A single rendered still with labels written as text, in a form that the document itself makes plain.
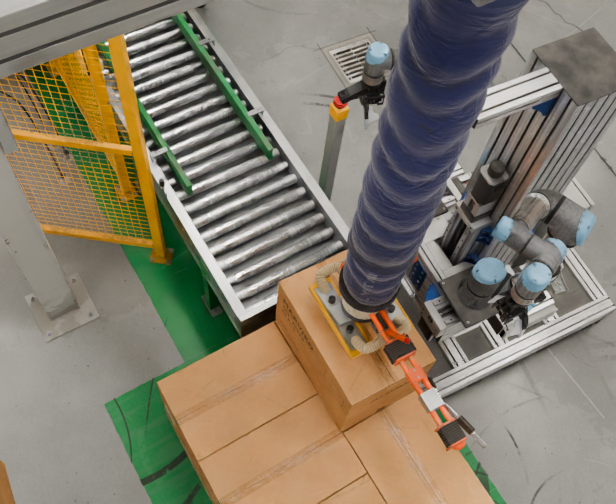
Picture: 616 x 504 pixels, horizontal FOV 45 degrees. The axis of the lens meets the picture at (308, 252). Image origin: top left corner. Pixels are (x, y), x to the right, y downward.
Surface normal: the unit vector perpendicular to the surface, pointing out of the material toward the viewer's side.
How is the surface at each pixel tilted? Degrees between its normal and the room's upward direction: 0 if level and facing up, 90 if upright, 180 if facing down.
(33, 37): 90
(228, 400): 0
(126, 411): 0
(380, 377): 0
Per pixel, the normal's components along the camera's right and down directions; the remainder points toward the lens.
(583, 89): 0.07, -0.47
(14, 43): 0.52, 0.77
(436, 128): -0.07, 0.76
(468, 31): -0.03, 0.95
